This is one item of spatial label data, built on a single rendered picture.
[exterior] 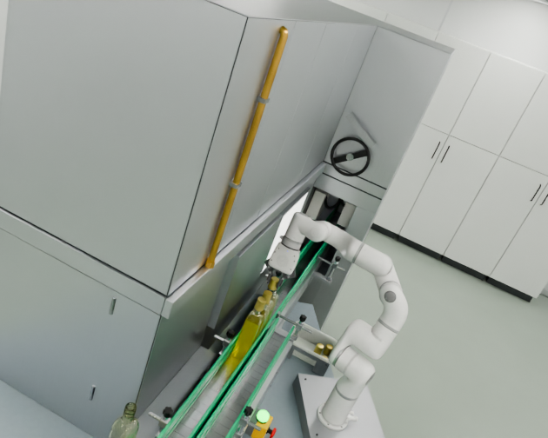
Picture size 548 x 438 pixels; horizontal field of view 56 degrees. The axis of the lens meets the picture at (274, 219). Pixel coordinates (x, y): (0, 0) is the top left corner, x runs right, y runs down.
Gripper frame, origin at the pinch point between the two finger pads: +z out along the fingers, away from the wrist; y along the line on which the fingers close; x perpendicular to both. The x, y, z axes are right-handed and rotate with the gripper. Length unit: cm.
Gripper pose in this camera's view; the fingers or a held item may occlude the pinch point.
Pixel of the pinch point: (274, 281)
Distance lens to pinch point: 200.5
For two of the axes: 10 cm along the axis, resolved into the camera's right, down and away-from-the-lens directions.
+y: 8.9, 4.2, -1.7
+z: -3.9, 9.0, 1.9
